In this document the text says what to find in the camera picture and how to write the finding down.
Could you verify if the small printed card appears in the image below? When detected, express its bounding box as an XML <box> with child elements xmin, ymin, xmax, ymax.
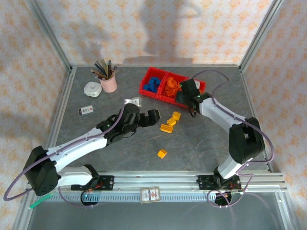
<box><xmin>78</xmin><ymin>105</ymin><xmax>94</xmax><ymax>116</ymax></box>

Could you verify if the white square alarm clock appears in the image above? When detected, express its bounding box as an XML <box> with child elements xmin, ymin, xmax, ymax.
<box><xmin>83</xmin><ymin>81</ymin><xmax>102</xmax><ymax>98</ymax></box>

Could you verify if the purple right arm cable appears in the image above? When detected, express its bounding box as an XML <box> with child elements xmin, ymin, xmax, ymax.
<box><xmin>190</xmin><ymin>69</ymin><xmax>275</xmax><ymax>209</ymax></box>

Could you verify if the green plastic strip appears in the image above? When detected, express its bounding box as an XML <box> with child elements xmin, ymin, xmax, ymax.
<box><xmin>28</xmin><ymin>193</ymin><xmax>59</xmax><ymax>209</ymax></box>

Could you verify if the long aluminium base rail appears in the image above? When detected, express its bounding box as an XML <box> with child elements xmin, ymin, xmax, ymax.
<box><xmin>25</xmin><ymin>171</ymin><xmax>288</xmax><ymax>194</ymax></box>

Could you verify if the pink pencil cup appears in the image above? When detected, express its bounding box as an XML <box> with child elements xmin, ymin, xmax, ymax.
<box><xmin>99</xmin><ymin>73</ymin><xmax>118</xmax><ymax>93</ymax></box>

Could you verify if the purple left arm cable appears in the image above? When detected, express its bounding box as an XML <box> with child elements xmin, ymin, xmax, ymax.
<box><xmin>4</xmin><ymin>105</ymin><xmax>126</xmax><ymax>209</ymax></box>

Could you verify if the aluminium frame post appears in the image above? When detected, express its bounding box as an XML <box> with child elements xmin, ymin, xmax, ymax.
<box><xmin>25</xmin><ymin>0</ymin><xmax>73</xmax><ymax>70</ymax></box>
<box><xmin>239</xmin><ymin>0</ymin><xmax>286</xmax><ymax>72</ymax></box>

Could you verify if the grey slotted cable duct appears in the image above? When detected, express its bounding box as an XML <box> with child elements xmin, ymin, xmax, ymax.
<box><xmin>47</xmin><ymin>193</ymin><xmax>240</xmax><ymax>204</ymax></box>

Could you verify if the aluminium table side rail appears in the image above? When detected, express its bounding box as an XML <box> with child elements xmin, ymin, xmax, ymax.
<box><xmin>31</xmin><ymin>67</ymin><xmax>78</xmax><ymax>173</ymax></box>
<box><xmin>239</xmin><ymin>69</ymin><xmax>274</xmax><ymax>172</ymax></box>

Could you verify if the red white label card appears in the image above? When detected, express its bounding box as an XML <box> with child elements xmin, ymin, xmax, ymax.
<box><xmin>140</xmin><ymin>186</ymin><xmax>161</xmax><ymax>204</ymax></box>

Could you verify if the aluminium table end rail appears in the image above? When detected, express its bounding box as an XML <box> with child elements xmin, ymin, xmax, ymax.
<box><xmin>71</xmin><ymin>63</ymin><xmax>241</xmax><ymax>68</ymax></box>

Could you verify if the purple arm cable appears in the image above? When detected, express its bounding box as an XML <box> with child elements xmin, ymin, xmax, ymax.
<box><xmin>190</xmin><ymin>69</ymin><xmax>275</xmax><ymax>209</ymax></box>
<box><xmin>4</xmin><ymin>105</ymin><xmax>126</xmax><ymax>209</ymax></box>

